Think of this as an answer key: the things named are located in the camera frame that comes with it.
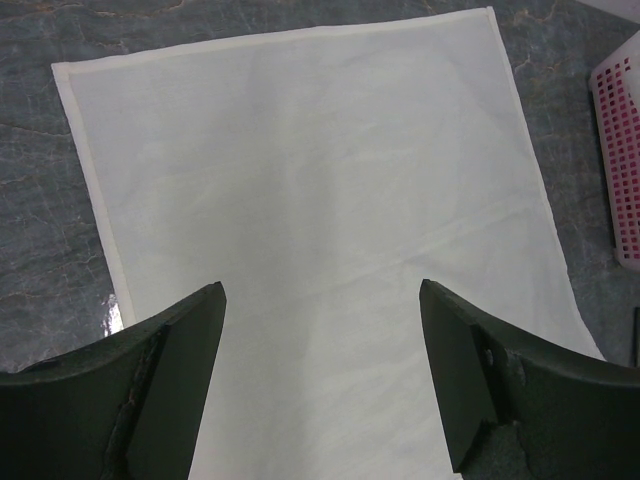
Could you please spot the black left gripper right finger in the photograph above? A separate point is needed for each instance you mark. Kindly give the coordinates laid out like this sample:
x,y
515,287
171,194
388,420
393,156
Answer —
x,y
516,406

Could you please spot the white plastic basket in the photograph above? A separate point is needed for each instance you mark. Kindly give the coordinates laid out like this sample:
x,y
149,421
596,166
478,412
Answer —
x,y
614,85

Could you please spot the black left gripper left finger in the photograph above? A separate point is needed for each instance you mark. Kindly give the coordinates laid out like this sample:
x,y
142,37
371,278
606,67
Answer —
x,y
128,406

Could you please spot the cream cloth napkin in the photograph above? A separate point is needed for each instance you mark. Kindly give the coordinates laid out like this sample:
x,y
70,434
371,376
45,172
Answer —
x,y
321,175

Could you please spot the black spoon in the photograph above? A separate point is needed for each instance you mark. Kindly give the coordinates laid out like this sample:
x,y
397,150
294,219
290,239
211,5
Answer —
x,y
635,346

